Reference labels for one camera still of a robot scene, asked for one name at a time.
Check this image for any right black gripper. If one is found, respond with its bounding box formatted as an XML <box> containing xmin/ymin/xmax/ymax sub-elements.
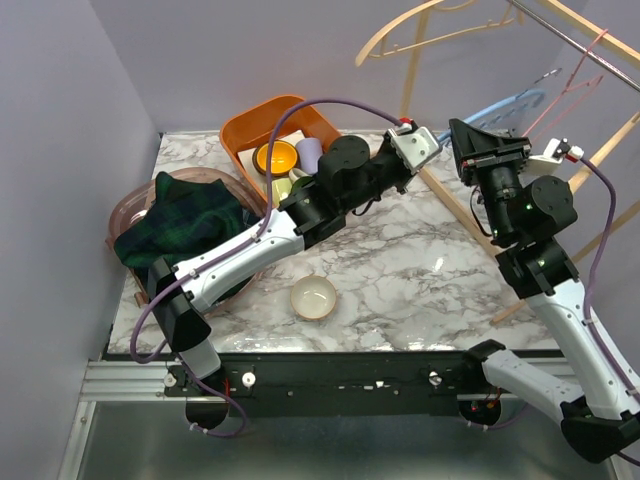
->
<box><xmin>448</xmin><ymin>117</ymin><xmax>531</xmax><ymax>242</ymax></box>

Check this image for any light blue hanger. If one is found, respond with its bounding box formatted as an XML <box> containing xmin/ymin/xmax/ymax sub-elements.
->
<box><xmin>464</xmin><ymin>67</ymin><xmax>562</xmax><ymax>135</ymax></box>

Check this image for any pink wire hanger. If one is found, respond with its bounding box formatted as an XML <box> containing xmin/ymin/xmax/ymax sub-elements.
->
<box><xmin>523</xmin><ymin>29</ymin><xmax>608</xmax><ymax>142</ymax></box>

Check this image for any dark green plaid skirt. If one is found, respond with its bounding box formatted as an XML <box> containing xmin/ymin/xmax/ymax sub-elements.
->
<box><xmin>114</xmin><ymin>172</ymin><xmax>246</xmax><ymax>286</ymax></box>

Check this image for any navy plaid skirt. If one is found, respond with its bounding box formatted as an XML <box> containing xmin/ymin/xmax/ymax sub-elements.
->
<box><xmin>242</xmin><ymin>209</ymin><xmax>261</xmax><ymax>229</ymax></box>

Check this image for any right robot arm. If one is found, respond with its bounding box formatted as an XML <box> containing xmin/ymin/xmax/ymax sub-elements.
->
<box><xmin>449</xmin><ymin>119</ymin><xmax>639</xmax><ymax>463</ymax></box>

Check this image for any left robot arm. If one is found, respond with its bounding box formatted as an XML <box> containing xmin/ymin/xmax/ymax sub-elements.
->
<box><xmin>147</xmin><ymin>129</ymin><xmax>440</xmax><ymax>395</ymax></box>

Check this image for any beige empty hanger left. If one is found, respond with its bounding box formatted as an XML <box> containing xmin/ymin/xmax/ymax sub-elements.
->
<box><xmin>354</xmin><ymin>1</ymin><xmax>525</xmax><ymax>67</ymax></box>

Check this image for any lavender cup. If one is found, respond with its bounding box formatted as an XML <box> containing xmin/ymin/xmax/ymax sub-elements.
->
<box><xmin>295</xmin><ymin>137</ymin><xmax>323</xmax><ymax>175</ymax></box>

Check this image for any green cup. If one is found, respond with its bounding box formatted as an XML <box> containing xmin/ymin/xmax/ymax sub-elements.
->
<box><xmin>291</xmin><ymin>176</ymin><xmax>313</xmax><ymax>193</ymax></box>

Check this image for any orange bowl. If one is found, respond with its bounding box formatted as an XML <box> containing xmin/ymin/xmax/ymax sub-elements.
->
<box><xmin>252</xmin><ymin>140</ymin><xmax>299</xmax><ymax>177</ymax></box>

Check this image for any orange plastic bin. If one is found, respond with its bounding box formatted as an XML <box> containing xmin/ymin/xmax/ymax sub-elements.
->
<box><xmin>219</xmin><ymin>95</ymin><xmax>341</xmax><ymax>208</ymax></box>

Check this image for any small white ceramic bowl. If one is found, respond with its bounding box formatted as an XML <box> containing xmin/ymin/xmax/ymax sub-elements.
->
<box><xmin>290</xmin><ymin>275</ymin><xmax>337</xmax><ymax>321</ymax></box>

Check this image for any white paper sheet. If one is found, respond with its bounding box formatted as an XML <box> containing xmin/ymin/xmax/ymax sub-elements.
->
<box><xmin>238</xmin><ymin>130</ymin><xmax>305</xmax><ymax>179</ymax></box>

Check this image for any wooden clothes rack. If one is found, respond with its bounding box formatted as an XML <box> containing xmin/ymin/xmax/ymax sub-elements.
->
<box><xmin>401</xmin><ymin>1</ymin><xmax>639</xmax><ymax>325</ymax></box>

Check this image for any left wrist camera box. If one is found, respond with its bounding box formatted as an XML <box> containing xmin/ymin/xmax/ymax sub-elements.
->
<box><xmin>387</xmin><ymin>123</ymin><xmax>442</xmax><ymax>175</ymax></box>

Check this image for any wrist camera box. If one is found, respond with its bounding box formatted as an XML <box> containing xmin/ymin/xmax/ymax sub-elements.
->
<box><xmin>523</xmin><ymin>138</ymin><xmax>584</xmax><ymax>176</ymax></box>
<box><xmin>387</xmin><ymin>123</ymin><xmax>442</xmax><ymax>175</ymax></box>

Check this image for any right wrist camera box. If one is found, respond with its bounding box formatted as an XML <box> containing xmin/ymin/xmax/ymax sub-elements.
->
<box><xmin>523</xmin><ymin>138</ymin><xmax>584</xmax><ymax>176</ymax></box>

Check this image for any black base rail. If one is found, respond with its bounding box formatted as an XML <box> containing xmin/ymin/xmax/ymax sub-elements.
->
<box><xmin>164</xmin><ymin>349</ymin><xmax>516</xmax><ymax>419</ymax></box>

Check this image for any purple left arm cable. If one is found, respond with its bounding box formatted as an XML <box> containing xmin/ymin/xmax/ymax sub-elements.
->
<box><xmin>129</xmin><ymin>97</ymin><xmax>416</xmax><ymax>439</ymax></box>

